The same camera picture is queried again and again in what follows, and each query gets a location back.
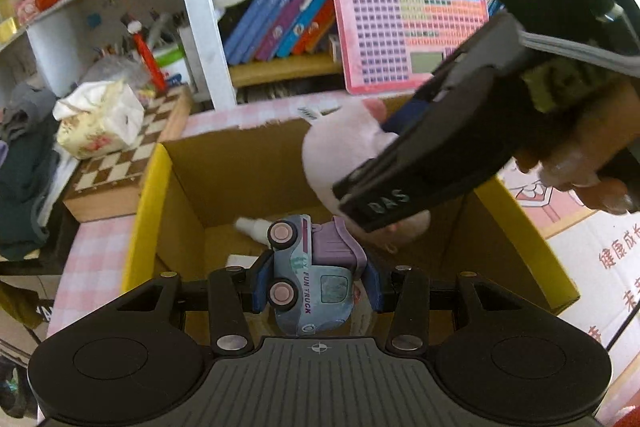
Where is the person's right hand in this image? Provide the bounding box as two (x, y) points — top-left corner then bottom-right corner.
(515, 79), (640, 216)

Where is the red toy stick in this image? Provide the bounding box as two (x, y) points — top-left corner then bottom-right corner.
(127, 19), (168, 92)

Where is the blue purple toy truck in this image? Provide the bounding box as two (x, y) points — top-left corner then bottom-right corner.
(252, 214), (369, 338)

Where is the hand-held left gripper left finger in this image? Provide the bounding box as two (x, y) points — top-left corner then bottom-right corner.
(117, 254), (277, 358)

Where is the dark patterned pile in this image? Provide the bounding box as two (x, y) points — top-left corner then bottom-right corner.
(236, 79), (347, 106)

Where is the green white jar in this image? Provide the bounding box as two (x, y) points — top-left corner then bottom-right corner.
(152, 44), (194, 88)

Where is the small white bottle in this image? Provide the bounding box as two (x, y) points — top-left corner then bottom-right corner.
(235, 217), (273, 250)

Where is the cardboard box with yellow rim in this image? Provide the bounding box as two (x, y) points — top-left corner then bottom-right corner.
(121, 94), (581, 348)

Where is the white metal shelf rack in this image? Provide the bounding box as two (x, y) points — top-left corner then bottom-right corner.
(0, 0), (461, 110)

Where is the black cable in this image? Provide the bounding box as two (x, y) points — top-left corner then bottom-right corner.
(604, 284), (640, 350)

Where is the dark clothes pile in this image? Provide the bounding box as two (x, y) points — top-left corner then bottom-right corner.
(0, 82), (67, 261)

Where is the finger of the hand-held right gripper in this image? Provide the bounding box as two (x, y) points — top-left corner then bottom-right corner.
(332, 71), (540, 234)
(379, 13), (524, 144)

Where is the floral tissue pack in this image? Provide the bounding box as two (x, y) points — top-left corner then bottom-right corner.
(52, 79), (146, 160)

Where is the white printed carton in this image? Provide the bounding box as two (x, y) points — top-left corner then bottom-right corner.
(497, 157), (640, 424)

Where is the row of colourful books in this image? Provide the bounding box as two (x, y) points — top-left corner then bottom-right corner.
(222, 0), (436, 65)

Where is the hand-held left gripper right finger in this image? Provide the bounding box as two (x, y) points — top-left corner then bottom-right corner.
(362, 261), (522, 355)

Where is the clear plastic bag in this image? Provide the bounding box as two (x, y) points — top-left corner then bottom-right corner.
(80, 54), (152, 91)

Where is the wooden chessboard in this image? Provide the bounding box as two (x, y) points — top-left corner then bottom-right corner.
(62, 84), (194, 223)

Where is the pink plush toy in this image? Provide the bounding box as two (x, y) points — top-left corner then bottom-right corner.
(301, 99), (432, 256)

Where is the pink learning tablet toy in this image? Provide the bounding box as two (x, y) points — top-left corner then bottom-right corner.
(331, 0), (490, 96)

